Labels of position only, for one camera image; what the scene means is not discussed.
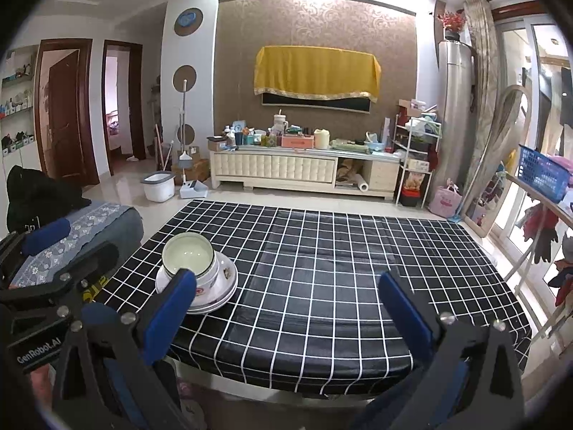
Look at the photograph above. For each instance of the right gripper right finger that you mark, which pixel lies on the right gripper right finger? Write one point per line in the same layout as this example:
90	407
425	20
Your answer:
465	376

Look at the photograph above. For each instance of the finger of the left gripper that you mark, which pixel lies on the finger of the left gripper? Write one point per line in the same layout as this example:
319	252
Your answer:
45	236
94	264

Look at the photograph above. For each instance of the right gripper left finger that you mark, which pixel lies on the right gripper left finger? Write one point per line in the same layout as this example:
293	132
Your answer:
105	377

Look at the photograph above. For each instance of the pink flower white plate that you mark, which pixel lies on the pink flower white plate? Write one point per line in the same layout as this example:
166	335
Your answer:
185	291

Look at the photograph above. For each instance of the small patterned bowl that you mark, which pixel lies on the small patterned bowl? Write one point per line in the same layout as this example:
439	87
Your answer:
192	252

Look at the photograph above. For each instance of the white bowl red figures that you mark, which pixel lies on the white bowl red figures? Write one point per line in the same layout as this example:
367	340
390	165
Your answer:
217	286

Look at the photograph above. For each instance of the grey floral sofa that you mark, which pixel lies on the grey floral sofa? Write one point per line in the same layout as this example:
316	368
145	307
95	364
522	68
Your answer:
99	223

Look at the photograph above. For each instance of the white mop bucket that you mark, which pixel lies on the white mop bucket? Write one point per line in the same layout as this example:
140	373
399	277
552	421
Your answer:
159	186

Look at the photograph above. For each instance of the white dustpan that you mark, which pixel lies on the white dustpan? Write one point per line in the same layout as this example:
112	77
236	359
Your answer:
193	190

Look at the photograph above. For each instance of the black white grid tablecloth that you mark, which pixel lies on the black white grid tablecloth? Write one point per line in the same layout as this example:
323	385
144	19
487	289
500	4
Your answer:
306	316

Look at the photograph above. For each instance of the pink gift bag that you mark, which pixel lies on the pink gift bag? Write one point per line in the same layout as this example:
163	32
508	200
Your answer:
446	200

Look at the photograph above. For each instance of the tall silver air conditioner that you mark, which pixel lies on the tall silver air conditioner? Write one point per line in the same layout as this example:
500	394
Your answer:
456	79

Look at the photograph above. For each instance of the blue plastic basket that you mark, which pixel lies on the blue plastic basket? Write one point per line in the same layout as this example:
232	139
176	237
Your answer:
543	174

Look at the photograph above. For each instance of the white paper roll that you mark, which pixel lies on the white paper roll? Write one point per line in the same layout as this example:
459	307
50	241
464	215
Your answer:
361	183

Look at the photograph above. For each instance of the cream tufted tv cabinet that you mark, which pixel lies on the cream tufted tv cabinet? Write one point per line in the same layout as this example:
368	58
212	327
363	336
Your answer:
307	170

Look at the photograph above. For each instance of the white metal shelf rack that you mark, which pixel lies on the white metal shelf rack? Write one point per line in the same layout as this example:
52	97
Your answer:
416	141

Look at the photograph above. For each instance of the yellow cloth covered tv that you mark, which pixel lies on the yellow cloth covered tv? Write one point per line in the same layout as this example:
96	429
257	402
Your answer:
317	77

